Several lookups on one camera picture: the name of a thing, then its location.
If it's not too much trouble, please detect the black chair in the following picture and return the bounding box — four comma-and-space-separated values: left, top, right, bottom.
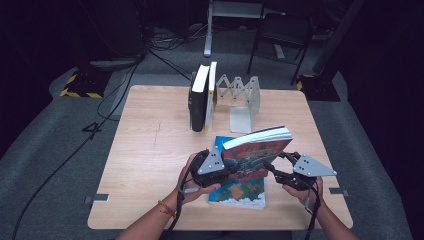
246, 12, 315, 86

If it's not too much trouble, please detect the grey floor plate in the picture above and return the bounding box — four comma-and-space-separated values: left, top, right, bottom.
89, 57, 143, 70

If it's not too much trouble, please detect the red book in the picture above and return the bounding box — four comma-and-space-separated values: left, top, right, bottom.
221, 125, 294, 183

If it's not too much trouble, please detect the right hand-held gripper cable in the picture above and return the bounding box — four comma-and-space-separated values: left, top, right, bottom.
304, 181, 322, 240

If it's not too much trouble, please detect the expandable metal book rack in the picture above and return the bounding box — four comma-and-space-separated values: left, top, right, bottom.
189, 71, 262, 135

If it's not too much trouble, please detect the blue book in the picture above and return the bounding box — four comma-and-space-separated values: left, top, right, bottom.
208, 135, 267, 211

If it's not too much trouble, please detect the black book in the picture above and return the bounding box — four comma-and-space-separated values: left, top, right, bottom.
187, 64, 211, 133

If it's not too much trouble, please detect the person's left hand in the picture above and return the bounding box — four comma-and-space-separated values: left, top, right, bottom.
175, 153, 223, 205

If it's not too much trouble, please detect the bundle of cables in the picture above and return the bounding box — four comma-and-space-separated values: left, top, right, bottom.
146, 24, 208, 53

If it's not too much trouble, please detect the black equipment stand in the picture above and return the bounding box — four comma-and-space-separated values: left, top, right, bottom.
76, 0, 154, 73

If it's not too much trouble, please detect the grey slanted pole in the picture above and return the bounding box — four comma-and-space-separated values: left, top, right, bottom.
311, 0, 366, 75

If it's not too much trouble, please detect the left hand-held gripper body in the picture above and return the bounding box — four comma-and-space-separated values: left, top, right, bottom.
189, 145, 231, 189

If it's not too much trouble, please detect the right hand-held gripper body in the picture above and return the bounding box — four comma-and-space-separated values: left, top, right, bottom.
275, 151, 338, 192

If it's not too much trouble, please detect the black yellow striped base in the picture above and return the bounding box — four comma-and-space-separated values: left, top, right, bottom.
59, 68, 113, 100
295, 73, 342, 102

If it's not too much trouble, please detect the long black floor cable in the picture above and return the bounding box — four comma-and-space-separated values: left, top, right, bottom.
11, 49, 151, 240

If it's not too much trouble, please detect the grey table edge bracket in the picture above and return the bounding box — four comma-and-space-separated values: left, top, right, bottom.
329, 187, 350, 198
84, 193, 110, 204

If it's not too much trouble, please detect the person's right hand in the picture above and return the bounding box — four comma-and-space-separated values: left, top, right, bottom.
282, 176, 324, 213

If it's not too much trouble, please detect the orange bracelet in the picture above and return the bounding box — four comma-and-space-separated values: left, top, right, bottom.
157, 199, 177, 220

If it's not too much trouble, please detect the left hand-held gripper cable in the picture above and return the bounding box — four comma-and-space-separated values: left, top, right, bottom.
162, 159, 202, 240

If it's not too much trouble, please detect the hand-held gripper cable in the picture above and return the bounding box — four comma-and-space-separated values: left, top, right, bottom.
304, 181, 322, 240
162, 159, 202, 240

